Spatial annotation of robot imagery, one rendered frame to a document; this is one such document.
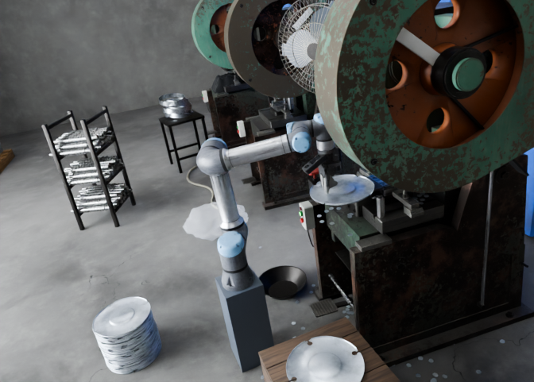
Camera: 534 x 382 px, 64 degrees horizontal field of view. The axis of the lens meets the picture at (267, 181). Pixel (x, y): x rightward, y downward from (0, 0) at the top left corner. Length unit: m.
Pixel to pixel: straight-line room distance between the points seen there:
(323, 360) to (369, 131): 0.88
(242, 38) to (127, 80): 5.46
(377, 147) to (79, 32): 7.27
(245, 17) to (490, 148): 1.89
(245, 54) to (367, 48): 1.80
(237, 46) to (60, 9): 5.60
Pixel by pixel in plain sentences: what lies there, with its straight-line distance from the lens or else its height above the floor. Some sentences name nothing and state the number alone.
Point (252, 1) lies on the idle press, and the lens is 3.05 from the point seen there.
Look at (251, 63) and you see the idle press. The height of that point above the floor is 1.21.
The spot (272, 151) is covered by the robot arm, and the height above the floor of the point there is 1.07.
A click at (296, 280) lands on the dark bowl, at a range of 2.71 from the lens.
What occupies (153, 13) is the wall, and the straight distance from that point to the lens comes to 8.25.
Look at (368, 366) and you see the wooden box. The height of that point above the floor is 0.35.
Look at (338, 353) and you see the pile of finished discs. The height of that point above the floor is 0.35.
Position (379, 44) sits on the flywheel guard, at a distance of 1.35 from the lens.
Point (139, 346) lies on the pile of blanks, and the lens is 2.38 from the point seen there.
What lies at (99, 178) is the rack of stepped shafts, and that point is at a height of 0.46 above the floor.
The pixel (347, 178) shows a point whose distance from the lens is 2.08.
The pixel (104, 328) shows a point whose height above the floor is 0.24.
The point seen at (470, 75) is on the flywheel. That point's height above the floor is 1.33.
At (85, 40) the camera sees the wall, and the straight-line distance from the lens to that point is 8.31.
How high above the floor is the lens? 1.65
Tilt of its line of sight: 24 degrees down
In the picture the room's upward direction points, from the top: 9 degrees counter-clockwise
